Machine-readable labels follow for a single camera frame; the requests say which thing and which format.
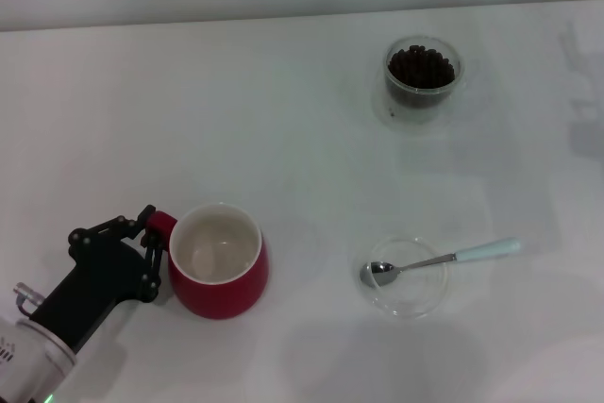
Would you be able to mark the coffee beans pile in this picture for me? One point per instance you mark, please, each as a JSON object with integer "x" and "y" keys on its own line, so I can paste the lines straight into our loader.
{"x": 420, "y": 68}

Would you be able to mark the clear glass saucer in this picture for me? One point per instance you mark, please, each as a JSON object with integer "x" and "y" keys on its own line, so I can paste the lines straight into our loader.
{"x": 410, "y": 301}
{"x": 410, "y": 122}

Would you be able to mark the red ceramic mug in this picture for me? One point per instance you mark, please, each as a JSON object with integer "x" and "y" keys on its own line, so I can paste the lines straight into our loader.
{"x": 222, "y": 297}

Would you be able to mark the clear glass cup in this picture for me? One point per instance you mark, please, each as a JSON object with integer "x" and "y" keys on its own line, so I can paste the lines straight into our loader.
{"x": 391, "y": 91}

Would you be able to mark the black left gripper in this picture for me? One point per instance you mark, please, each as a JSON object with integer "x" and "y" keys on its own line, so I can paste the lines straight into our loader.
{"x": 99, "y": 280}

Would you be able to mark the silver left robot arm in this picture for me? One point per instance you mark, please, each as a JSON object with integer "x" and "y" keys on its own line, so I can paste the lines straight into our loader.
{"x": 28, "y": 360}

